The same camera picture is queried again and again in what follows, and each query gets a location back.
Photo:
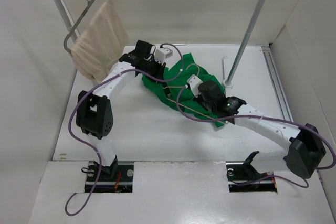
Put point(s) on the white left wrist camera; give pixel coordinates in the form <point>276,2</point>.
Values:
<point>161,54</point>

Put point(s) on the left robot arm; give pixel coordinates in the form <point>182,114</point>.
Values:
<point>94,115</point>

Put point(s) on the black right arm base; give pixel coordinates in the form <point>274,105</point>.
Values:
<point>242,179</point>

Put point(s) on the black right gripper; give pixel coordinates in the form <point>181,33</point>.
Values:
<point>199,99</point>

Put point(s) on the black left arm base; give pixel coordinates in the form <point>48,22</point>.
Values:
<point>120,181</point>

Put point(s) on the pink wire hanger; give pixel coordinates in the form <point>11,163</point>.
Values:
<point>167,93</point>

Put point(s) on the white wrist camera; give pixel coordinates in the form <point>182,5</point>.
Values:
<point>193,83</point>
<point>161,54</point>

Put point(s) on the beige cloth on hanger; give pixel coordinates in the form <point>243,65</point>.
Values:
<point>101,44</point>

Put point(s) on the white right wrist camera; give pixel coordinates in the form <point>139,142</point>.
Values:
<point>193,83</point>

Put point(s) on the aluminium rail right side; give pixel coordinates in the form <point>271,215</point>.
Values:
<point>276,83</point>

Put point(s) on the green t shirt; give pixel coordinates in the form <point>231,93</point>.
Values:
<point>171,72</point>

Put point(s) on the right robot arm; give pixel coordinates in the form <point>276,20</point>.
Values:
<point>301,150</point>

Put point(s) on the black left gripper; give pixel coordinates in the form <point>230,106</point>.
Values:
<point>159,74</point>

